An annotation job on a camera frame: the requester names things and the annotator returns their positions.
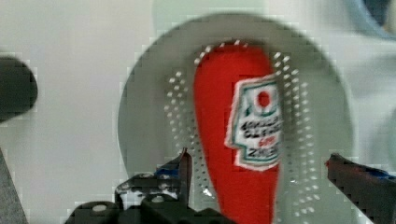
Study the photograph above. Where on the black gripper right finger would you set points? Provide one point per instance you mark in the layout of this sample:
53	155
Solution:
372	190

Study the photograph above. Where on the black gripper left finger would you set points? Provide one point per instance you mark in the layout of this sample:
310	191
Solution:
161	197

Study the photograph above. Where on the red plush ketchup bottle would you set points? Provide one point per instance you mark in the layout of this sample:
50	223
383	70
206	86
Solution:
239	124

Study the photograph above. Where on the green perforated strainer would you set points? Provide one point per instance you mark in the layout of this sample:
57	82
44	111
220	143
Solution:
157	117

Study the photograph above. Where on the blue bowl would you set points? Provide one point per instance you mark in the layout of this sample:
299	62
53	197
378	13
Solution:
373	17

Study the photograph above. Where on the black cylinder upper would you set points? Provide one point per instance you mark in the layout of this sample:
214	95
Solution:
18	88

